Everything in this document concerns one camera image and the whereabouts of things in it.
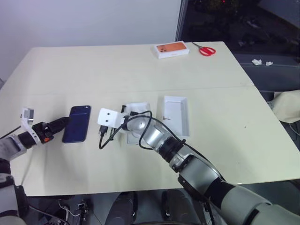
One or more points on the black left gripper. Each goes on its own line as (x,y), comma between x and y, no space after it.
(43,131)

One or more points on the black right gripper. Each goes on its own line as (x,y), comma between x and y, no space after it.
(106,130)

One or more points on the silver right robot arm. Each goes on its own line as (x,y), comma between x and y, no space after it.
(199,168)

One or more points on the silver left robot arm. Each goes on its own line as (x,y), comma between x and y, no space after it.
(7,146)

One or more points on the dark blue phone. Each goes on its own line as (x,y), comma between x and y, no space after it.
(77,124)

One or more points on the white phone box base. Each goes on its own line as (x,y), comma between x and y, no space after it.
(138,106)

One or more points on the white phone box lid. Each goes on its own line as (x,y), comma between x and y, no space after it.
(176,112)

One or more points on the white box with orange phone print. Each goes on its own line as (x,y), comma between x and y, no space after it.
(172,49)

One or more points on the dark rounded shape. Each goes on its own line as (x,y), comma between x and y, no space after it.
(125,208)

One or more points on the crumpled white paper scrap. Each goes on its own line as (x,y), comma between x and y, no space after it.
(269,63)
(257,62)

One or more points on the dark grey bench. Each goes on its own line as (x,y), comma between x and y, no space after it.
(269,75)

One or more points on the cream cushion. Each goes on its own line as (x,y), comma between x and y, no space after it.
(288,106)

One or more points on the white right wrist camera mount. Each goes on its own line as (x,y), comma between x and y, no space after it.
(109,118)

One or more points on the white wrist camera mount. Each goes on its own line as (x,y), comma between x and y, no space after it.
(27,116)
(109,118)

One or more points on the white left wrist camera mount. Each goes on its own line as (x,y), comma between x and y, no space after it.
(27,116)

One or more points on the grey window frame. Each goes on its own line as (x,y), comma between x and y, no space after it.
(181,21)

